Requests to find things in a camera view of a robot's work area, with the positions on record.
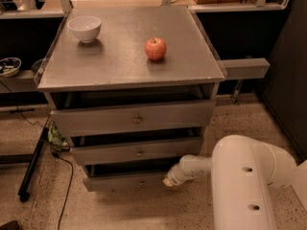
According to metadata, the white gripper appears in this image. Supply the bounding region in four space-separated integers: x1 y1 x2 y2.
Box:
162 164 199 187

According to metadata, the grey bottom drawer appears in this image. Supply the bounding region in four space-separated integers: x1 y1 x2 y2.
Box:
83 162 172 192

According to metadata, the grey drawer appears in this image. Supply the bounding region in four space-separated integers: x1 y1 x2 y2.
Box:
51 100 215 137
71 137 203 165
83 162 172 192

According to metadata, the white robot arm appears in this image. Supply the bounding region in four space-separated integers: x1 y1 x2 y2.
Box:
163 135 307 230

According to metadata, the grey middle drawer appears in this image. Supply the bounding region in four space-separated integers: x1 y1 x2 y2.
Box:
71 137 203 165

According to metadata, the grey drawer cabinet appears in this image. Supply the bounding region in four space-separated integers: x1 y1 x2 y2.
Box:
34 5 227 188

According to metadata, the grey top drawer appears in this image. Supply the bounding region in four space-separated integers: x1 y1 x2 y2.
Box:
51 100 215 137

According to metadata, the green snack bag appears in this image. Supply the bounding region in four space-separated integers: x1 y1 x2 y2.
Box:
47 124 70 151

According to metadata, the red apple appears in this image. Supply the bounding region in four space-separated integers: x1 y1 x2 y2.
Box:
145 37 167 61

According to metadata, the black metal bar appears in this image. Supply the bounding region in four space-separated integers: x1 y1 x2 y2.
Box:
17 127 48 202

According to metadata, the grey side shelf beam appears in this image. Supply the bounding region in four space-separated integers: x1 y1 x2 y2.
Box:
222 57 270 81

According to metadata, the white ceramic bowl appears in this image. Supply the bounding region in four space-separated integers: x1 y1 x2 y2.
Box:
67 15 101 43

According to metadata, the patterned small bowl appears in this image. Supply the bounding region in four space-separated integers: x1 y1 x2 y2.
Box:
0 57 21 78

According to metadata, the black floor cable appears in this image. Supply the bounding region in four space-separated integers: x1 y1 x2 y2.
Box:
51 150 75 230

